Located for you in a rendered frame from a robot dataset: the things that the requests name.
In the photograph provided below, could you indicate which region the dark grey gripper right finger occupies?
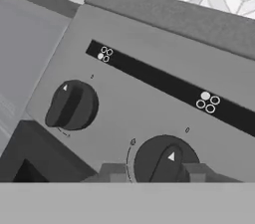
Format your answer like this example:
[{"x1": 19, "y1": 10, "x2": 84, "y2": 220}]
[{"x1": 183, "y1": 162, "x2": 242, "y2": 183}]

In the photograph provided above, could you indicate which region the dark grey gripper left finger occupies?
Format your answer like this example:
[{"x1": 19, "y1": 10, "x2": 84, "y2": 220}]
[{"x1": 81, "y1": 162, "x2": 129, "y2": 183}]

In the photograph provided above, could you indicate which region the black stove knob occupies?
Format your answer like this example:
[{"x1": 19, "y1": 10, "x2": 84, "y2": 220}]
[
  {"x1": 44, "y1": 79, "x2": 101, "y2": 132},
  {"x1": 132, "y1": 134, "x2": 201, "y2": 183}
]

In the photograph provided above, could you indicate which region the grey stove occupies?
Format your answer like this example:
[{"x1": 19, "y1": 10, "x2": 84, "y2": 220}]
[{"x1": 25, "y1": 0, "x2": 255, "y2": 183}]

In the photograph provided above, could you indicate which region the dark grey oven door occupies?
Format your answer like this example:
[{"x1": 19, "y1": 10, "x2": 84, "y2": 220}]
[{"x1": 0, "y1": 119, "x2": 101, "y2": 183}]

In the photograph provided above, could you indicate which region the grey cupboard front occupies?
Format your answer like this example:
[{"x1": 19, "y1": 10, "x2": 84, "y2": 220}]
[{"x1": 0, "y1": 0, "x2": 73, "y2": 156}]

